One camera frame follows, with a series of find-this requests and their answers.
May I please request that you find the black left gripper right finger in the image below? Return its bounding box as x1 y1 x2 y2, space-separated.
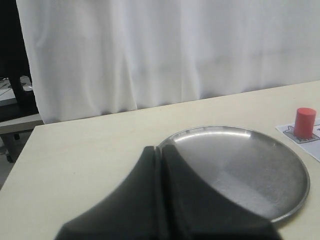
161 145 281 240

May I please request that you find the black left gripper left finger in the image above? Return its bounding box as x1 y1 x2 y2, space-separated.
56 146 167 240

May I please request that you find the red cylinder game piece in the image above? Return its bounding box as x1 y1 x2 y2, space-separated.
293 107 317 139

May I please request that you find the round steel tray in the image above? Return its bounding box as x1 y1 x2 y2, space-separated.
159 125 311 223

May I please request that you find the paper game board sheet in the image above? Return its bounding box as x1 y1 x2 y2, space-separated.
276 118 320 162

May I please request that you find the dark background furniture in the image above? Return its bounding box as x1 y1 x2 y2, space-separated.
0 0 44 163

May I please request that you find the white backdrop curtain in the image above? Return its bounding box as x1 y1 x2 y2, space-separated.
16 0 320 124

